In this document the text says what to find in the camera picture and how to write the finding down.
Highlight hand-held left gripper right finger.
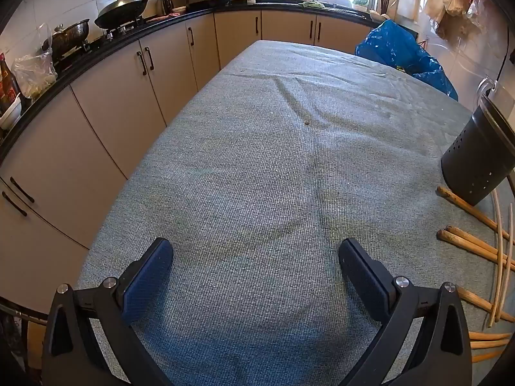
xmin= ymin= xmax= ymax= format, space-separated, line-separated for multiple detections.
xmin=338 ymin=238 xmax=472 ymax=386

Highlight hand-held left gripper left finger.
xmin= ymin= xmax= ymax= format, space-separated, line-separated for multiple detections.
xmin=41 ymin=237 xmax=174 ymax=386

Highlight bundle of wooden chopsticks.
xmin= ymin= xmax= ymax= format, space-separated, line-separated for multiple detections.
xmin=436 ymin=186 xmax=515 ymax=364

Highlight pale thin chopstick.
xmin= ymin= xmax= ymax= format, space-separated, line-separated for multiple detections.
xmin=494 ymin=209 xmax=515 ymax=324
xmin=487 ymin=188 xmax=505 ymax=328

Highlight black perforated utensil holder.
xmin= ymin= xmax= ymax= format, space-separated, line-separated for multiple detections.
xmin=440 ymin=94 xmax=515 ymax=207

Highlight grey-blue table cloth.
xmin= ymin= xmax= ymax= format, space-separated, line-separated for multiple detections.
xmin=76 ymin=40 xmax=515 ymax=386

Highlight beige base cabinets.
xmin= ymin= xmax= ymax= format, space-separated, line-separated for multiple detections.
xmin=0 ymin=8 xmax=381 ymax=330

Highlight white bowl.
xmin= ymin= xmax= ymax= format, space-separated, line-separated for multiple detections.
xmin=0 ymin=92 xmax=23 ymax=129

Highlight clear glass mug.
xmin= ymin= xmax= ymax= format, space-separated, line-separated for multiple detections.
xmin=476 ymin=76 xmax=503 ymax=107

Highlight blue plastic bag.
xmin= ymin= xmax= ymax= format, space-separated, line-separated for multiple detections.
xmin=355 ymin=19 xmax=459 ymax=101

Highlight clear plastic bag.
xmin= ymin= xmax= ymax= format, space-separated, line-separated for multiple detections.
xmin=12 ymin=50 xmax=58 ymax=99

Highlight dark sauce bottle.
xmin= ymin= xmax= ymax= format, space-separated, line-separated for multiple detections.
xmin=0 ymin=52 xmax=21 ymax=109

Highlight black gas stove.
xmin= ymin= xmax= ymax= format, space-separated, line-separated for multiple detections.
xmin=56 ymin=18 xmax=145 ymax=67

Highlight steel cooking pot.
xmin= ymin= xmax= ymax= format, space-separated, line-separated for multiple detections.
xmin=42 ymin=19 xmax=91 ymax=55

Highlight black wok with lid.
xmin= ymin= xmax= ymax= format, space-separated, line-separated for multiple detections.
xmin=94 ymin=0 xmax=173 ymax=30

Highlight hanging plastic bags bundle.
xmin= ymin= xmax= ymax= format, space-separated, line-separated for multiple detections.
xmin=422 ymin=0 xmax=481 ymax=43

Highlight black kitchen countertop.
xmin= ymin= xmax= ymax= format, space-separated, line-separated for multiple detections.
xmin=0 ymin=0 xmax=419 ymax=161

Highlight large clear hanging bag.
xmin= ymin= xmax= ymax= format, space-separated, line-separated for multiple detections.
xmin=467 ymin=0 xmax=515 ymax=23

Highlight chrome chair frame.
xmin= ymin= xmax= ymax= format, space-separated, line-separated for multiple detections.
xmin=0 ymin=295 xmax=51 ymax=326

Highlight black power cable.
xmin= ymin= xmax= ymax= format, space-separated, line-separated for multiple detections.
xmin=496 ymin=28 xmax=513 ymax=89

